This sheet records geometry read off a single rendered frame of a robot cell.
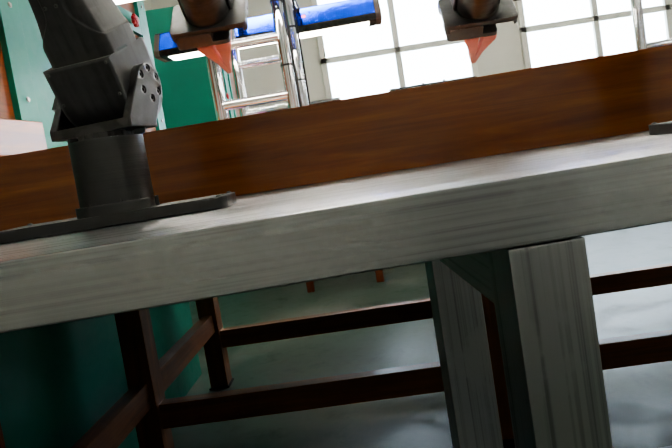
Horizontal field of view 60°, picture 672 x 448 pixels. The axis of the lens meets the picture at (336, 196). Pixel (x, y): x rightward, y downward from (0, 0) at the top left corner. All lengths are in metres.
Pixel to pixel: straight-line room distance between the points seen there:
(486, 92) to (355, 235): 0.43
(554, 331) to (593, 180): 0.09
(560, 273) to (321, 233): 0.14
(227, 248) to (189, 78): 3.49
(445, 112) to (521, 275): 0.39
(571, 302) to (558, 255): 0.03
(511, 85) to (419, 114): 0.11
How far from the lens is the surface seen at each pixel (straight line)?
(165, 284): 0.34
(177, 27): 0.82
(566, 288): 0.36
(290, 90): 1.20
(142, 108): 0.53
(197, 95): 3.78
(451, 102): 0.71
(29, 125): 1.25
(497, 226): 0.34
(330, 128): 0.70
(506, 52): 6.46
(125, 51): 0.54
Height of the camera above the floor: 0.70
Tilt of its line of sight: 4 degrees down
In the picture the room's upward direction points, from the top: 9 degrees counter-clockwise
